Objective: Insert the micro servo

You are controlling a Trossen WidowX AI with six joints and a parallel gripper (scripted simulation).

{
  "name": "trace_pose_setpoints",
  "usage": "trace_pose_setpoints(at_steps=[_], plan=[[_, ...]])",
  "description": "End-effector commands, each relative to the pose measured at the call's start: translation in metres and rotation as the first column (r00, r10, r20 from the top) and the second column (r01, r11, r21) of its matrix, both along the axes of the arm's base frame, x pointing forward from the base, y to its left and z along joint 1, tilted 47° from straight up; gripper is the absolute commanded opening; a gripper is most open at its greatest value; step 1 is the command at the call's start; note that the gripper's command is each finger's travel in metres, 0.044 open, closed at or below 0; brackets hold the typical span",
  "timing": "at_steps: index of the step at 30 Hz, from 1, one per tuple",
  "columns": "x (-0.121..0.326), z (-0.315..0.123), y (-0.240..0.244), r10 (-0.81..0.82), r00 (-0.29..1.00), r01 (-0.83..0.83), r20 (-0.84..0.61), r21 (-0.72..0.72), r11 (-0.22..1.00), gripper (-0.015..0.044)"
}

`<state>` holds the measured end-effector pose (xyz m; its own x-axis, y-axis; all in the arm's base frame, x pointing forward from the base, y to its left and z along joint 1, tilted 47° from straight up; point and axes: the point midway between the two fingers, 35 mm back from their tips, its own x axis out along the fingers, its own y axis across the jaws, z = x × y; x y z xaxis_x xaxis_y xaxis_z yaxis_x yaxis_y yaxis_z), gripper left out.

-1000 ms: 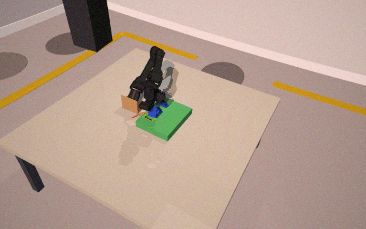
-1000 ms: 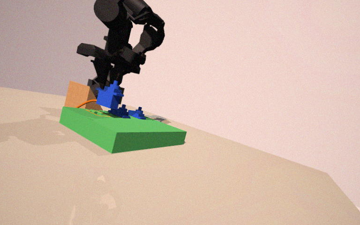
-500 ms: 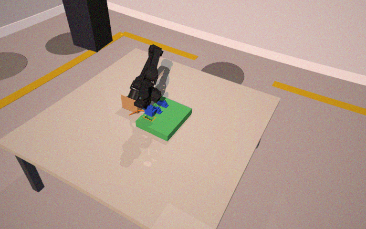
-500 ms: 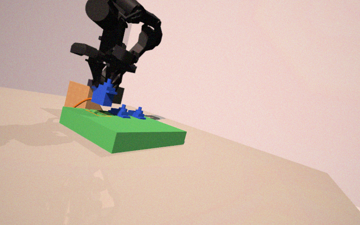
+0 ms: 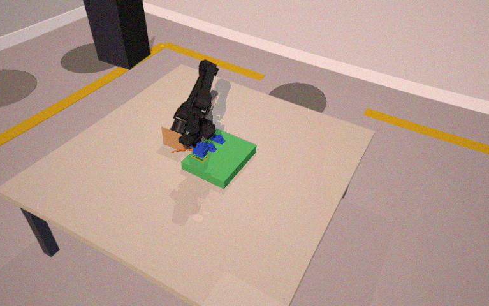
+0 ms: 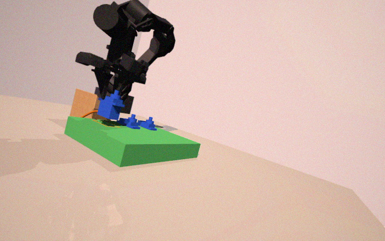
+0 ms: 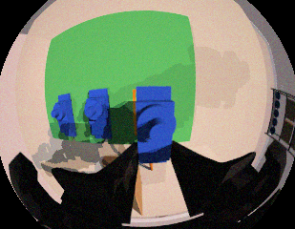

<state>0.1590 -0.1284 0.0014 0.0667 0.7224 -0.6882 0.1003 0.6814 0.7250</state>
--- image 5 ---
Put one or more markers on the green flat slab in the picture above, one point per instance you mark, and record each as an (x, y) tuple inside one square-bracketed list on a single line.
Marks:
[(226, 156)]

